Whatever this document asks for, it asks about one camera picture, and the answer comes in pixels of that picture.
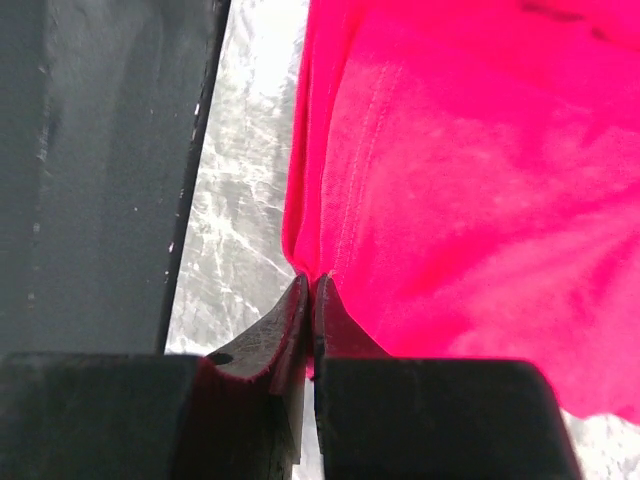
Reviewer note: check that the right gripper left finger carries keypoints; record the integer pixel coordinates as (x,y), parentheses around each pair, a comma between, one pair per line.
(244,415)

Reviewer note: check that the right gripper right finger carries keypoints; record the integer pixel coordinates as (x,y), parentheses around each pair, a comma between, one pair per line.
(342,352)

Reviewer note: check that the pink t shirt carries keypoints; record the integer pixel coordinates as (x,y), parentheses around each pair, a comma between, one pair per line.
(467,172)

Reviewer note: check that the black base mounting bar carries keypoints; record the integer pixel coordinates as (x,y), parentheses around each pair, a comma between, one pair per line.
(104,108)

